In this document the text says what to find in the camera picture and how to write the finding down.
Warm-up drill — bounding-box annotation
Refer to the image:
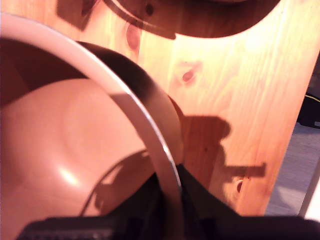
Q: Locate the black item with yellow cable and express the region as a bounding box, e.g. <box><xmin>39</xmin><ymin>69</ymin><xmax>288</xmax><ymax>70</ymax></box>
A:
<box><xmin>297</xmin><ymin>77</ymin><xmax>320</xmax><ymax>129</ymax></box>

